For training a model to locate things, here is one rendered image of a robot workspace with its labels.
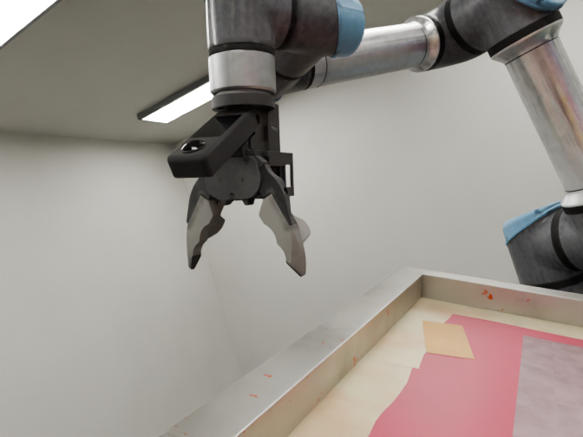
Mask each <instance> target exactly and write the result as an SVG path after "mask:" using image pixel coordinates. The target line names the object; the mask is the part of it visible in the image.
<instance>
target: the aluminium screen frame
mask: <svg viewBox="0 0 583 437"><path fill-rule="evenodd" d="M420 297H424V298H429V299H434V300H439V301H444V302H448V303H457V304H461V305H467V306H471V307H476V308H481V309H485V310H494V311H499V312H503V313H508V314H513V315H517V316H526V317H532V318H536V319H540V320H546V321H550V322H555V323H564V324H568V325H573V326H578V327H583V294H578V293H572V292H566V291H561V290H550V289H545V288H540V287H534V286H528V285H523V284H513V283H507V282H502V281H496V280H491V279H485V278H479V277H470V276H463V275H458V274H453V273H447V272H441V271H432V270H426V269H420V268H415V267H409V266H404V267H402V268H401V269H399V270H398V271H396V272H395V273H393V274H392V275H390V276H389V277H387V278H385V279H384V280H383V281H382V282H381V283H379V284H377V285H376V286H374V287H373V288H372V289H370V290H368V291H367V292H365V293H364V294H363V295H362V296H360V297H359V298H357V299H356V300H354V301H353V302H351V303H350V304H348V305H347V306H345V307H344V308H342V309H341V310H340V311H339V312H337V313H336V314H334V315H333V316H331V317H329V318H328V319H327V320H325V321H324V322H322V323H320V324H319V325H318V326H317V327H315V328H314V329H312V330H311V331H309V332H308V333H306V334H305V335H303V336H302V337H300V338H299V339H298V340H297V341H295V342H293V343H292V344H291V345H289V346H288V347H286V348H285V349H283V350H281V351H280V352H279V353H277V354H276V355H275V356H273V357H272V358H270V359H269V360H268V361H266V362H264V363H263V364H261V365H260V366H258V367H257V368H256V369H254V370H253V371H252V372H250V373H249V374H247V375H246V376H244V377H243V378H241V379H240V380H238V381H237V382H235V383H234V384H233V385H232V386H230V387H229V388H227V389H225V390H224V391H222V392H221V393H220V394H218V395H216V396H215V397H213V398H212V399H211V400H210V401H208V402H207V403H205V404H204V405H202V406H201V407H199V408H198V409H196V410H195V411H193V412H192V413H191V414H189V415H188V416H187V417H185V418H184V419H182V420H181V421H179V422H177V423H176V424H175V425H173V426H172V427H170V428H169V429H168V430H166V431H165V433H164V434H160V435H159V436H157V437H287V436H288V435H289V434H290V433H291V432H292V431H293V430H294V429H295V428H296V427H297V426H298V425H299V424H300V422H301V421H302V420H303V419H304V418H305V417H306V416H307V415H308V414H309V413H310V412H311V411H312V410H313V409H314V408H315V407H316V406H317V405H318V404H319V402H321V401H322V400H323V399H324V398H325V396H327V395H328V394H329V393H330V392H331V391H332V390H333V389H334V388H335V387H336V386H337V385H338V383H339V382H340V381H341V380H342V379H343V378H344V377H345V376H346V375H347V374H348V373H349V372H350V371H351V370H352V369H353V368H354V367H355V366H356V365H357V363H358V362H359V361H360V360H361V359H362V358H363V357H364V356H365V355H366V354H367V353H368V352H369V351H370V350H371V349H372V348H373V347H374V346H375V345H376V344H377V342H378V341H379V340H380V339H381V338H382V337H383V336H384V335H385V334H386V333H387V332H388V331H389V330H390V329H391V328H392V327H393V326H394V325H395V324H396V322H397V321H398V320H399V319H400V318H401V317H402V316H403V315H404V314H405V313H406V312H407V311H408V310H409V309H410V308H411V307H412V306H413V305H414V304H415V303H416V301H417V300H418V299H419V298H420Z"/></svg>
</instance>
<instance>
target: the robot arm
mask: <svg viewBox="0 0 583 437"><path fill-rule="evenodd" d="M566 1H567V0H445V1H444V2H442V3H441V4H440V5H438V6H437V7H435V8H434V9H433V10H431V11H430V12H428V13H426V14H424V15H420V16H413V17H411V18H409V19H408V20H407V21H406V22H405V23H404V24H398V25H391V26H385V27H379V28H373V29H365V17H364V9H363V6H362V4H360V2H359V1H358V0H204V2H205V3H206V31H207V50H208V66H209V85H210V94H211V95H212V96H213V97H212V111H214V112H218V113H217V114H216V115H215V116H214V117H212V118H211V119H210V120H209V121H208V122H207V123H206V124H204V125H203V126H202V127H201V128H200V129H199V130H197V131H196V132H195V133H194V134H193V135H192V136H191V137H189V138H188V139H187V140H186V141H185V142H184V143H183V144H181V145H180V146H179V147H178V148H177V149H176V150H174V151H173V152H172V153H171V154H170V155H169V156H168V157H167V163H168V165H169V167H170V169H171V171H172V174H173V176H174V177H175V178H176V179H182V178H198V179H197V181H196V182H195V184H194V186H193V189H192V191H191V194H190V198H189V204H188V210H187V261H188V267H189V268H190V269H191V270H194V269H195V267H196V265H197V263H198V262H199V260H200V257H201V249H202V246H203V244H204V243H205V242H206V241H207V239H208V238H210V237H212V236H213V235H215V234H217V233H218V232H219V231H220V230H221V228H222V227H223V225H224V223H225V219H224V218H222V217H221V216H220V214H221V212H222V210H223V207H224V205H230V204H231V203H232V202H233V201H238V200H242V202H243V203H244V205H253V204H254V200H255V199H263V201H262V204H261V207H260V210H259V217H260V219H261V220H262V222H263V223H264V225H267V226H268V227H269V228H271V229H272V231H273V233H274V235H275V237H276V241H277V245H278V246H279V247H280V248H281V249H282V250H283V252H284V253H285V259H286V263H287V264H288V265H289V266H290V267H291V268H292V269H293V270H294V271H295V272H296V273H297V274H298V275H299V276H300V277H302V276H304V275H305V272H306V258H305V248H304V241H305V240H306V239H307V238H308V237H309V236H310V235H311V230H310V228H309V226H308V225H307V224H306V222H305V221H304V220H303V219H301V218H299V217H296V216H294V215H293V214H292V212H291V201H290V196H294V178H293V153H283V152H280V135H279V111H278V104H275V102H276V101H278V100H279V99H280V98H281V97H282V95H286V94H289V93H294V92H298V91H302V90H307V89H312V88H320V87H324V86H329V85H332V84H337V83H341V82H349V81H354V80H358V79H362V78H366V77H371V76H375V75H383V74H387V73H391V72H396V71H400V70H405V69H408V70H410V71H412V72H416V73H420V72H424V71H429V70H433V69H438V68H445V67H448V66H452V65H456V64H459V63H462V62H467V61H469V60H472V59H474V58H476V57H478V56H480V55H482V54H484V53H486V52H488V54H489V57H490V59H491V60H493V61H496V62H501V63H503V64H504V65H505V66H506V68H507V70H508V73H509V75H510V77H511V79H512V81H513V83H514V85H515V87H516V89H517V91H518V94H519V96H520V98H521V100H522V102H523V104H524V106H525V108H526V110H527V112H528V115H529V117H530V119H531V121H532V122H533V124H534V127H535V129H536V131H537V133H538V135H539V137H540V140H541V142H542V144H543V146H544V148H545V149H546V151H547V155H548V157H549V159H550V160H551V162H552V164H553V166H554V169H555V171H556V173H557V175H558V177H559V179H560V182H561V184H562V185H563V187H564V189H565V194H564V196H563V198H562V200H558V201H555V202H553V203H551V204H548V205H544V206H542V207H540V208H537V209H535V210H532V211H531V212H526V213H524V214H522V215H520V216H517V217H515V218H511V219H509V220H507V221H506V222H505V223H504V224H503V227H502V231H503V234H504V238H505V241H506V242H505V245H506V246H507V247H508V251H509V254H510V256H511V258H512V261H513V264H514V268H515V271H516V274H517V277H518V279H519V282H520V284H523V285H528V286H534V287H540V288H545V289H550V290H561V291H566V292H572V293H578V294H583V87H582V84H581V82H580V79H579V77H578V76H577V74H576V72H575V70H574V67H573V65H572V63H571V61H570V59H569V57H568V55H567V52H566V50H565V48H564V46H563V44H562V42H561V40H560V37H559V32H560V29H561V26H562V24H563V22H564V19H563V16H562V15H561V13H560V9H561V8H562V7H563V5H564V4H565V3H566ZM285 165H290V181H291V186H290V187H287V186H286V172H285Z"/></svg>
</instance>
